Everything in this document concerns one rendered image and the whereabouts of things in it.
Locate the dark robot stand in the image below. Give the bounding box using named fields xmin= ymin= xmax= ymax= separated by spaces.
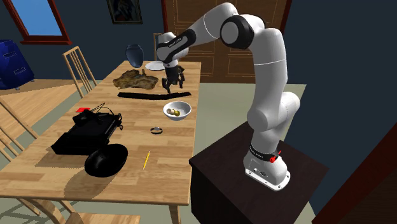
xmin=189 ymin=120 xmax=330 ymax=224

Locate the light wooden chair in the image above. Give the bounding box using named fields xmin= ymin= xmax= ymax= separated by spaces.
xmin=0 ymin=96 xmax=40 ymax=163
xmin=62 ymin=45 xmax=98 ymax=99

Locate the white plate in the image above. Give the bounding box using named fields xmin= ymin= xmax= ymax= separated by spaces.
xmin=144 ymin=60 xmax=166 ymax=71

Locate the dark blue vase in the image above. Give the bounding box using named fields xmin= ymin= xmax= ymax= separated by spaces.
xmin=125 ymin=44 xmax=144 ymax=69

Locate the black bowl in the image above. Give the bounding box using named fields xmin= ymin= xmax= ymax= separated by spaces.
xmin=84 ymin=143 xmax=129 ymax=179

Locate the black device with cables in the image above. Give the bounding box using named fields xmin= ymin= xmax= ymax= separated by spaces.
xmin=72 ymin=102 xmax=123 ymax=131

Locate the white bowl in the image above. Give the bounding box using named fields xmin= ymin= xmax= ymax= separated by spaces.
xmin=162 ymin=101 xmax=192 ymax=122

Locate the blue filing cabinet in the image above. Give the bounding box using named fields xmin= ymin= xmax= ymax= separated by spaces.
xmin=0 ymin=39 xmax=36 ymax=91

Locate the brown wooden door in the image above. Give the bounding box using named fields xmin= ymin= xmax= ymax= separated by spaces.
xmin=160 ymin=0 xmax=293 ymax=84

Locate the light wooden table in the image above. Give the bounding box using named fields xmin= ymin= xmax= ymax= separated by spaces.
xmin=0 ymin=60 xmax=202 ymax=224

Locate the long black strip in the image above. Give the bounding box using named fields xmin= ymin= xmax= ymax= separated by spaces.
xmin=117 ymin=91 xmax=192 ymax=101

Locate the dark framed wall picture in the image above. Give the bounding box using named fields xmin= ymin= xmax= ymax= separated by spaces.
xmin=106 ymin=0 xmax=143 ymax=25

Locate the brown crumpled cloth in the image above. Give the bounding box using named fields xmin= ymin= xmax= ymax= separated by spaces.
xmin=112 ymin=69 xmax=160 ymax=91

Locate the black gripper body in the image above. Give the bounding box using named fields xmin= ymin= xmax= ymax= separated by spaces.
xmin=165 ymin=64 xmax=184 ymax=84

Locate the black flat box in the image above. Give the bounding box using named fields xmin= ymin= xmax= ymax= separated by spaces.
xmin=50 ymin=112 xmax=123 ymax=156

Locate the red-framed window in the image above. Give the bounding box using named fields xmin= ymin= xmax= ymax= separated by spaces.
xmin=2 ymin=0 xmax=73 ymax=46

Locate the dark red wooden panel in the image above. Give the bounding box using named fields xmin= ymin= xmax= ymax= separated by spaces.
xmin=311 ymin=122 xmax=397 ymax=224

